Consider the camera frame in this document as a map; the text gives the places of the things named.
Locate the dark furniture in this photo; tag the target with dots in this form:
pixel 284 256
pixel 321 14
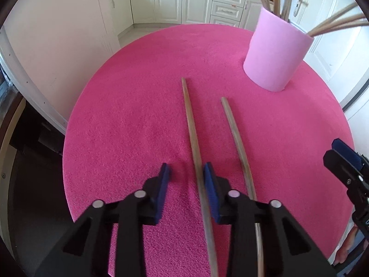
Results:
pixel 34 138

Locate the pink round table cover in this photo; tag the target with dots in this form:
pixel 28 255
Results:
pixel 129 121

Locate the cream lower cabinets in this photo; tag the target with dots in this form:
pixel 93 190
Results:
pixel 170 5

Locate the pink cup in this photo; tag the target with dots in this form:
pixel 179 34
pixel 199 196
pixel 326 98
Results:
pixel 274 54

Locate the cream door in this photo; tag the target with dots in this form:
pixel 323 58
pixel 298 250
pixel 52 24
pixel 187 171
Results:
pixel 57 49

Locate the dark wooden chopstick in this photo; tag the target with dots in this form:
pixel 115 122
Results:
pixel 236 138
pixel 193 135

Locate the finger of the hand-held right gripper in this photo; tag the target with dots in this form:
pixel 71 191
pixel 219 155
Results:
pixel 346 154

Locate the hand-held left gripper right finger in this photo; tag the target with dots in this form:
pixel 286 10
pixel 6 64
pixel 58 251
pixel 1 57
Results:
pixel 210 190

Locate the white door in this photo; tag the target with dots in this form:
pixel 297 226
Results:
pixel 331 49

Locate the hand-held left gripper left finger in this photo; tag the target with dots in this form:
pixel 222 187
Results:
pixel 161 190

